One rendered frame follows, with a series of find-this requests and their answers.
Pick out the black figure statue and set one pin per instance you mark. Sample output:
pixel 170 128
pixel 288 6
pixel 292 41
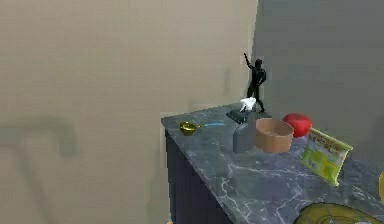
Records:
pixel 257 80

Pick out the brown round bowl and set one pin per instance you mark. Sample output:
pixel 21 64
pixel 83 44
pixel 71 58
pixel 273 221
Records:
pixel 274 136

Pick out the dark marble-topped counter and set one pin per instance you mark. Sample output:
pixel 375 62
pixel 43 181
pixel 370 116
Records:
pixel 240 180

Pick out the red apple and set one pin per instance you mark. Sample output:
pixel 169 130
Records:
pixel 299 124

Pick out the white paper tissue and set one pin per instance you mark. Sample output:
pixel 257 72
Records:
pixel 248 103

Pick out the yellow-green round plate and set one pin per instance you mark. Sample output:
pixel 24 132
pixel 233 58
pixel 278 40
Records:
pixel 333 215

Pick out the grey tissue box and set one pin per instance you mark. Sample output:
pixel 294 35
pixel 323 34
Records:
pixel 244 136

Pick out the green and yellow book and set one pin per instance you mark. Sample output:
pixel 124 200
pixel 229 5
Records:
pixel 325 156

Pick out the yellow round object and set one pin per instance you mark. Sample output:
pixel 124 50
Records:
pixel 381 186

